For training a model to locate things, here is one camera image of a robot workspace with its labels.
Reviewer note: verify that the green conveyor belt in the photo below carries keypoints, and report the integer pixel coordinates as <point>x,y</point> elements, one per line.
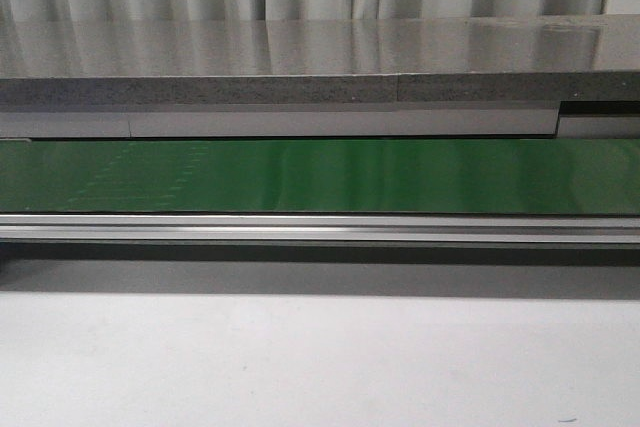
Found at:
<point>436,176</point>

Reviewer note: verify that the grey stone counter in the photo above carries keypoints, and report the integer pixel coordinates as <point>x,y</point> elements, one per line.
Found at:
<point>558,76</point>

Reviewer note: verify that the aluminium conveyor frame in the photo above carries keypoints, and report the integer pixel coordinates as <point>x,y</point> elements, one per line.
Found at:
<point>325,229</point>

